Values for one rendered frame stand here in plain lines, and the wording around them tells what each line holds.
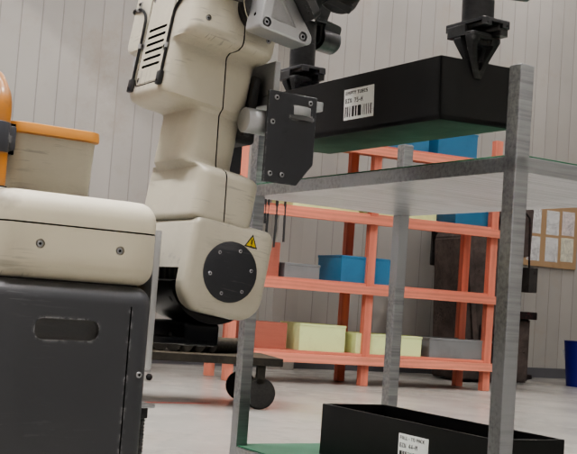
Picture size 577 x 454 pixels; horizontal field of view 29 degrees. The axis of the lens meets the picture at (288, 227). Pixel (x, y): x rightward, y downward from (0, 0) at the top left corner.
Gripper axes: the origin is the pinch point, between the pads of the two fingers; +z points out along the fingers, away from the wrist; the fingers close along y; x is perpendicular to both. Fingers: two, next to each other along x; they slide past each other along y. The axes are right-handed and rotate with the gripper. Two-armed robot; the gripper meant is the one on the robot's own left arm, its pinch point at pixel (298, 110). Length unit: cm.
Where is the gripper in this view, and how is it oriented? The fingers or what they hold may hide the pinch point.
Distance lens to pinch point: 243.5
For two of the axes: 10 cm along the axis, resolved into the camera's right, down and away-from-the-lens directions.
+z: -0.6, 10.0, -0.5
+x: -8.4, -0.8, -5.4
